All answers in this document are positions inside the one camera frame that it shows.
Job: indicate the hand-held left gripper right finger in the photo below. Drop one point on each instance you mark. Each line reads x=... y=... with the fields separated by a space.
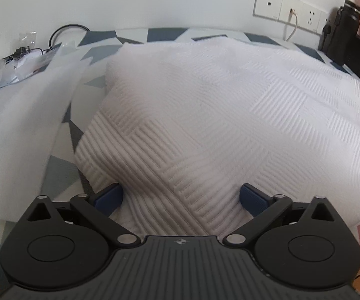
x=253 y=200

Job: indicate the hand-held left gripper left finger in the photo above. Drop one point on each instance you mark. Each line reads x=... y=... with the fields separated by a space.
x=109 y=198

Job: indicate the white wall socket panel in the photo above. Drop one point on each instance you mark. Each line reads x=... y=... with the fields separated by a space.
x=262 y=11

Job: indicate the black power plug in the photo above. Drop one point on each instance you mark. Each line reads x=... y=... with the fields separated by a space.
x=327 y=31

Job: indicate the white textured shirt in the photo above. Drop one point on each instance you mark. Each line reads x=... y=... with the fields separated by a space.
x=214 y=115

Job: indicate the black water bottle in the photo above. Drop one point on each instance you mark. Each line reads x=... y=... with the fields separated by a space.
x=344 y=37

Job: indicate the geometric patterned tablecloth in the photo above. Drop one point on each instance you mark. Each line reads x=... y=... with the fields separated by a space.
x=67 y=150

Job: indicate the small clear plastic bag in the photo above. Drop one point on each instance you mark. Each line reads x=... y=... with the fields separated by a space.
x=28 y=40

